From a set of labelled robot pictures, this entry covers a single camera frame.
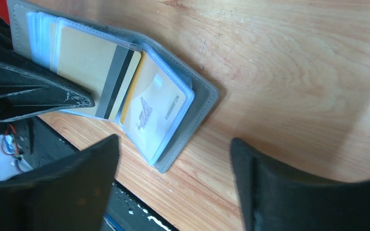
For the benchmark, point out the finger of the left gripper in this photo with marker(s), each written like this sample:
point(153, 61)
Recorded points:
point(27, 89)

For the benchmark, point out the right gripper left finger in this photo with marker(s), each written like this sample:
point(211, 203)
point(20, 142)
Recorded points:
point(69, 194)

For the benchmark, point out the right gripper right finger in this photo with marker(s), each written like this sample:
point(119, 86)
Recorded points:
point(274, 196)

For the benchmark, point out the red toy brick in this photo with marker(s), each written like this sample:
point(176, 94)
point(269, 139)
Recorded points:
point(4, 14)

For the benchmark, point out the gold card magnetic stripe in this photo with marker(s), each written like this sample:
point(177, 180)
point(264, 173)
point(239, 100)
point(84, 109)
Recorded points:
point(98, 64)

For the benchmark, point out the white gold VIP card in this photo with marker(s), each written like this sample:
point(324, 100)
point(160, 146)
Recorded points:
point(155, 104)

